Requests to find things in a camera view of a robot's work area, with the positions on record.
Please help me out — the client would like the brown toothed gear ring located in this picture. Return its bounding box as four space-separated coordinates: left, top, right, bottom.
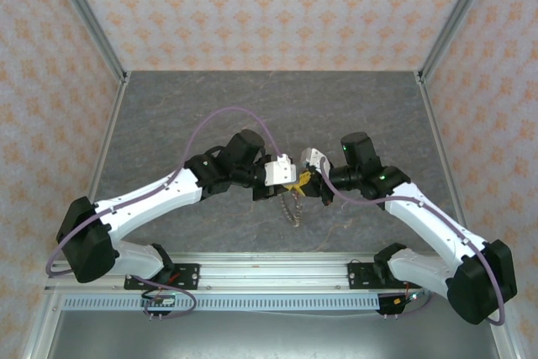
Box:
275 190 306 230

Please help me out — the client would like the small circuit board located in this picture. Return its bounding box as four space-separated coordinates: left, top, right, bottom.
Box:
393 291 426 308
140 293 177 309

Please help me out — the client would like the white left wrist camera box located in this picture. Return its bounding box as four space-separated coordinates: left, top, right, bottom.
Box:
264 153 298 187

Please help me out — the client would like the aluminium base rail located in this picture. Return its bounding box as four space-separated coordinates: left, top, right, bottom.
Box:
44 251 504 293

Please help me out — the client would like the aluminium table side rail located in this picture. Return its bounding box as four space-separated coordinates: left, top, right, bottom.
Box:
414 71 526 359
20 72 132 359

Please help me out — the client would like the slotted grey cable duct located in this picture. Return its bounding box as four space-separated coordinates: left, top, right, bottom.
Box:
62 294 382 313

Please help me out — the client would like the aluminium frame post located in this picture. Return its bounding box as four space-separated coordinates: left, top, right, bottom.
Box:
414 0 504 85
44 0 130 86

